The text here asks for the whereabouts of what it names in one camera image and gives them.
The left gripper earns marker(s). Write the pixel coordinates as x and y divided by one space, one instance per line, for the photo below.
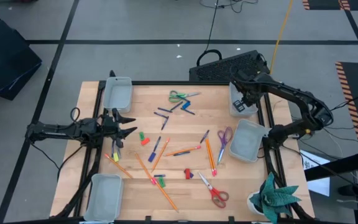
109 127

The black beam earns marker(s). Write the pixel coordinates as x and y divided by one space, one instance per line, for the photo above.
337 166

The red scissors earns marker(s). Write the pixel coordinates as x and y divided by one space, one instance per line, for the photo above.
210 187

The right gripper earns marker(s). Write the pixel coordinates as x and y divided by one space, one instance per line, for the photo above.
250 93

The white plant pot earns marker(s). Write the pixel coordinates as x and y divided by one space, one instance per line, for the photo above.
251 205

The large black case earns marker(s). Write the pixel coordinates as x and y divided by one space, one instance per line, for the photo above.
5 59

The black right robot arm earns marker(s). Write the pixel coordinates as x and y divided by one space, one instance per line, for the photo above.
291 91

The orange pencil pink eraser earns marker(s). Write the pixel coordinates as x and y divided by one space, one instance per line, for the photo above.
212 157
209 158
118 165
143 166
183 151
160 154
166 196

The indigo eraser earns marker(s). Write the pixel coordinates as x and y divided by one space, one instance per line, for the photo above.
152 156

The bright blue eraser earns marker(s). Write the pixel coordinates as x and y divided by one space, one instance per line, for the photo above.
186 105

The short dark blue pen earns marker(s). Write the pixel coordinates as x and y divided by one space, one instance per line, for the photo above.
159 175

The green eraser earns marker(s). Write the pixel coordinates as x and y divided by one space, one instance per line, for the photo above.
141 136
162 182

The grey plastic bin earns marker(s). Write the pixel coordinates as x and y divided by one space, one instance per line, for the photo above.
117 96
102 199
249 111
245 141

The narrow hazard striped floor mat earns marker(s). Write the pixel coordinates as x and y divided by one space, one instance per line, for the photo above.
325 4

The purple scissors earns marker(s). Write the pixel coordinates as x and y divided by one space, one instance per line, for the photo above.
222 151

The green scissors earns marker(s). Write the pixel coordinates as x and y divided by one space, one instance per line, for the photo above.
180 95

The white paper sheet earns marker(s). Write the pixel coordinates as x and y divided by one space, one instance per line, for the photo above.
320 186

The red eraser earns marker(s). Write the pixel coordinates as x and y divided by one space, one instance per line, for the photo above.
187 173

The teal paper plant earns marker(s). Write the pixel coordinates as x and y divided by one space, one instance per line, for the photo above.
272 199

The large hazard striped floor mat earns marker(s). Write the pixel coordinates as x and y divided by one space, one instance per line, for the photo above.
350 74

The yellow plug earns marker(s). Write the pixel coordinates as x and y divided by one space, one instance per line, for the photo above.
307 131

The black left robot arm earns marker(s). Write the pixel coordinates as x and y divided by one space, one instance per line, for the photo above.
54 132

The purple eraser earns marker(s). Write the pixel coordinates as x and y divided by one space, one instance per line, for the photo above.
192 175

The yellow eraser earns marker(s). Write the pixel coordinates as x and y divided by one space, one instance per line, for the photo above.
116 158

